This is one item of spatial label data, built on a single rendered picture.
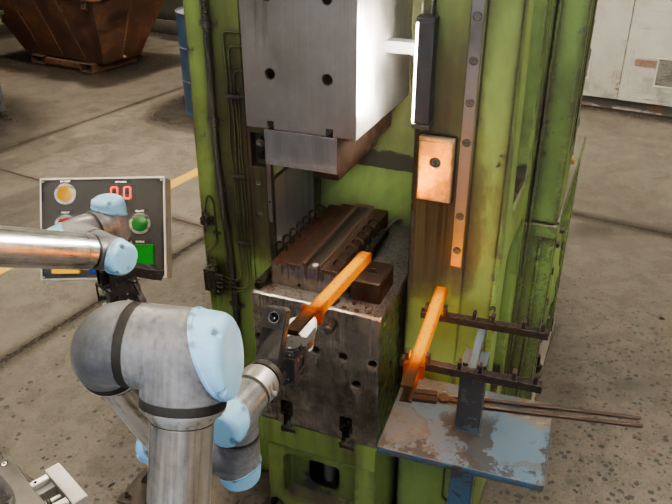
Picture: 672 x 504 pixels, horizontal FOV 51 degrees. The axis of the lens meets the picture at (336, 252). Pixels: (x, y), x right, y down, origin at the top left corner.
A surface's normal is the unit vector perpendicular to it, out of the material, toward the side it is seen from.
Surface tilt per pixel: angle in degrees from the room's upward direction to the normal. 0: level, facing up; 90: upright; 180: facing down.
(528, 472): 0
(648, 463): 0
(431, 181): 90
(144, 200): 60
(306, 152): 90
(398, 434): 0
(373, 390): 90
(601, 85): 90
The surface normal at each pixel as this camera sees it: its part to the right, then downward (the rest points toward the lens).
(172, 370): -0.12, 0.14
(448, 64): -0.38, 0.44
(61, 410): 0.00, -0.88
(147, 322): -0.07, -0.64
